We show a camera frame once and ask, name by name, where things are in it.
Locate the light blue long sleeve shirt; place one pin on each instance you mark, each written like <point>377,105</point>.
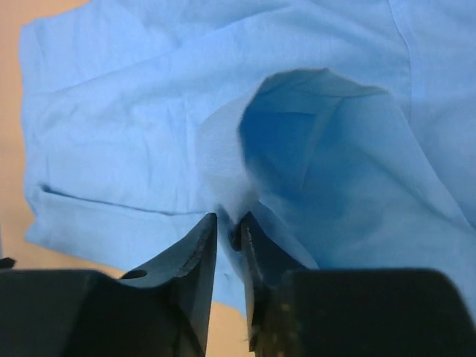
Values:
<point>346,127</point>

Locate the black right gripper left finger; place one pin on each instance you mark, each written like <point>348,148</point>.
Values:
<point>160,308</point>

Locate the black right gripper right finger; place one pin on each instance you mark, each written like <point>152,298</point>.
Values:
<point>293,310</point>

